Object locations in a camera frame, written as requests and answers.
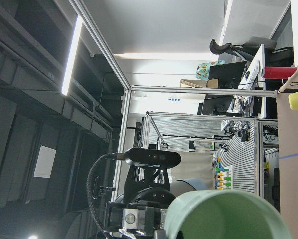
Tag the black office chair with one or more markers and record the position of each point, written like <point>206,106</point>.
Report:
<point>246,51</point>

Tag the wooden rack handle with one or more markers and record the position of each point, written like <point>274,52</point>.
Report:
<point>289,81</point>

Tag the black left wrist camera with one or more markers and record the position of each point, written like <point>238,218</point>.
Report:
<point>141,157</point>

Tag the aluminium frame post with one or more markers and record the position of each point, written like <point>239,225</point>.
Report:
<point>238,92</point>

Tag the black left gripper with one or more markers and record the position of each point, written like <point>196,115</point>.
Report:
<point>137,213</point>

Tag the light green cup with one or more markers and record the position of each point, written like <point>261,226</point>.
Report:
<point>227,214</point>

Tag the red tube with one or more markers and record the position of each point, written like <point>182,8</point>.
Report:
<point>277,72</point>

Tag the ceiling light strip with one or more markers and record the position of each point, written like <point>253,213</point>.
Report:
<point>72,55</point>

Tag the black monitor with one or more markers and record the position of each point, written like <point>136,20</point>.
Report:
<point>228,75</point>

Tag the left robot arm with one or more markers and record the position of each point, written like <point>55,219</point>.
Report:
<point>177,188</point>

